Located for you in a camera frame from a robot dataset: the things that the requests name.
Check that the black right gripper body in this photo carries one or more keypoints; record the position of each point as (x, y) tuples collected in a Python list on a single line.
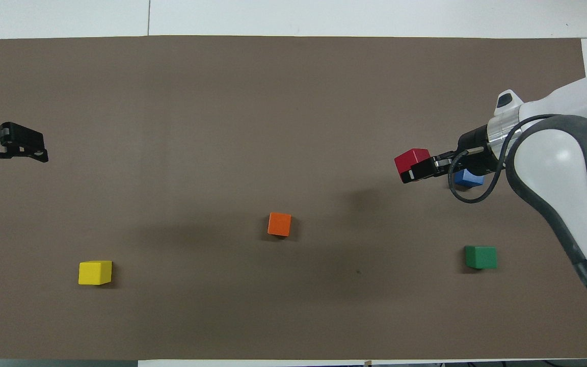
[(474, 150)]

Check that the red block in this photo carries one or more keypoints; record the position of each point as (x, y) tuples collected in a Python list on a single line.
[(410, 158)]

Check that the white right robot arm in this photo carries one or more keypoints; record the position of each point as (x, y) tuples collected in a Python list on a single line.
[(553, 153)]

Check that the blue block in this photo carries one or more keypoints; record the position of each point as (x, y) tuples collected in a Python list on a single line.
[(469, 179)]

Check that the green block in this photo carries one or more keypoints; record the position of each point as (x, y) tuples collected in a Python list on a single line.
[(481, 257)]

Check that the yellow block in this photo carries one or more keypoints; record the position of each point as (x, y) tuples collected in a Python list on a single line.
[(95, 272)]

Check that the orange block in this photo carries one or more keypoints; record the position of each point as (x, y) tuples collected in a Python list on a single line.
[(279, 225)]

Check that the brown table mat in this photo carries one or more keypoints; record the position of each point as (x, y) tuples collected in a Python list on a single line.
[(222, 127)]

